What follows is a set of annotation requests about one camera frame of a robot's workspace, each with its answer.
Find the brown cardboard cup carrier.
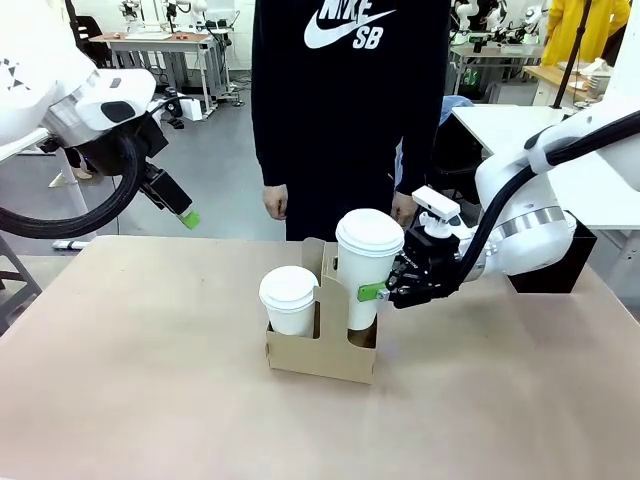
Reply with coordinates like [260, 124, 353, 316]
[264, 237, 380, 385]

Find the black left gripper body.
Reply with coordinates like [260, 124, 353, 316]
[140, 167, 195, 217]

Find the tall white lidded paper cup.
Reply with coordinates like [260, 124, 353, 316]
[335, 208, 406, 332]

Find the wooden table with clutter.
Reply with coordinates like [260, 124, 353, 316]
[522, 58, 614, 107]

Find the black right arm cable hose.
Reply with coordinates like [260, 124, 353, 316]
[455, 111, 640, 292]

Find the person's right hand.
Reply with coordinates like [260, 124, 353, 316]
[262, 183, 290, 222]

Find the person in black hoodie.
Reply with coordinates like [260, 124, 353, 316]
[251, 0, 451, 242]

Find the person's left hand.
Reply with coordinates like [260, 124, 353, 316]
[390, 190, 417, 225]

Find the short white lidded paper cup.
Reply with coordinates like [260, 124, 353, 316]
[258, 265, 320, 338]

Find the grey metal workbench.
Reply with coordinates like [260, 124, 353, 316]
[102, 30, 232, 110]

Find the person in yellow coat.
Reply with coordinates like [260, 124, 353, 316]
[541, 0, 631, 67]

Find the white table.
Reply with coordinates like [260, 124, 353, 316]
[449, 103, 640, 232]

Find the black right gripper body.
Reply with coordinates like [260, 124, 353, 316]
[388, 225, 464, 310]

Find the black box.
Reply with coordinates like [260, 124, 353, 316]
[504, 222, 599, 295]

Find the black chair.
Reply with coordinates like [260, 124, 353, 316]
[74, 14, 115, 69]

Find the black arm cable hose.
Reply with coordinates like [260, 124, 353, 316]
[455, 111, 640, 292]
[0, 98, 182, 240]

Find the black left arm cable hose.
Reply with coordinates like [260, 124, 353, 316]
[0, 98, 182, 240]

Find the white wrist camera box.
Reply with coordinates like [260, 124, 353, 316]
[411, 186, 461, 237]

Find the black tripod pole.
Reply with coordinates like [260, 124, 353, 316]
[551, 0, 595, 110]

